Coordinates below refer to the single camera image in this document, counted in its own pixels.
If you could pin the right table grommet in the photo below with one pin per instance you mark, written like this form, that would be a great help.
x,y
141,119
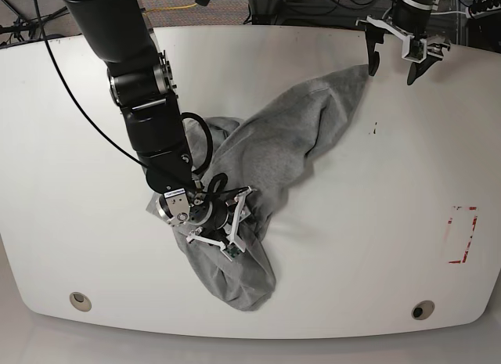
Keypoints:
x,y
423,310

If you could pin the table grommet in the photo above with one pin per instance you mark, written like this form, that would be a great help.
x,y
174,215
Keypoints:
x,y
423,310
81,302

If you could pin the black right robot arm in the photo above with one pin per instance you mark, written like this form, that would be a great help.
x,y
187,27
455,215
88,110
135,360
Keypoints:
x,y
173,148

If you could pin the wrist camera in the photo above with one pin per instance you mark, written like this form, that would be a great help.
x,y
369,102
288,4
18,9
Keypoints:
x,y
231,251
416,51

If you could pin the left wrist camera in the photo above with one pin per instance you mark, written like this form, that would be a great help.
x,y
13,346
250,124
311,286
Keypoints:
x,y
416,51

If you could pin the left table grommet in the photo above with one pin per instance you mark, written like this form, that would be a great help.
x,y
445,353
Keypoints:
x,y
81,302

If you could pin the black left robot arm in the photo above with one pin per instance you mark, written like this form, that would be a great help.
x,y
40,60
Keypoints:
x,y
407,20

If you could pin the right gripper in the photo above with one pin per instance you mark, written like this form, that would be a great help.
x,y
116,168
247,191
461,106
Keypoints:
x,y
212,220

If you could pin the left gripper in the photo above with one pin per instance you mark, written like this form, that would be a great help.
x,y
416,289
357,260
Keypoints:
x,y
375,29

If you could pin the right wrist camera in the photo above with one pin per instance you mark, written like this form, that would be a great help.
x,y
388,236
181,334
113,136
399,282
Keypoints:
x,y
231,251

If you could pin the grey t-shirt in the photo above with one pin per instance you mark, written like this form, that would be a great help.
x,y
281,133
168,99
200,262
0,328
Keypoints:
x,y
269,152

